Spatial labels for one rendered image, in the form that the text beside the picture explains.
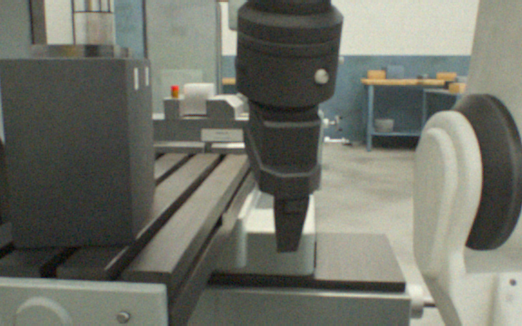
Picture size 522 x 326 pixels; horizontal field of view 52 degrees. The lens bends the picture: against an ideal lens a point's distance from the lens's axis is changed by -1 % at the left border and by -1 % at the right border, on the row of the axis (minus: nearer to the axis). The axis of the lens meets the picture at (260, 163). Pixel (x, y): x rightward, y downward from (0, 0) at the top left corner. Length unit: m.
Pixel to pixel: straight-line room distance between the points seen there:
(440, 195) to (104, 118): 0.32
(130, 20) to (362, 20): 3.21
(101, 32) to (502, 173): 0.46
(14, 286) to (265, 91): 0.28
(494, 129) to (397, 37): 7.18
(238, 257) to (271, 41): 0.59
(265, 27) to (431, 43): 7.32
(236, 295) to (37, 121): 0.56
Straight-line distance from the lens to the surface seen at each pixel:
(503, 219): 0.48
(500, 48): 0.51
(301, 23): 0.42
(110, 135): 0.54
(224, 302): 1.01
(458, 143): 0.48
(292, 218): 0.48
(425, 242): 0.53
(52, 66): 0.54
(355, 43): 7.58
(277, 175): 0.45
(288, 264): 0.98
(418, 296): 1.14
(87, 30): 0.68
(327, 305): 1.00
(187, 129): 1.10
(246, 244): 0.97
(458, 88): 5.22
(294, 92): 0.44
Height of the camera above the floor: 1.11
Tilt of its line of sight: 11 degrees down
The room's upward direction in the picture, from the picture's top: straight up
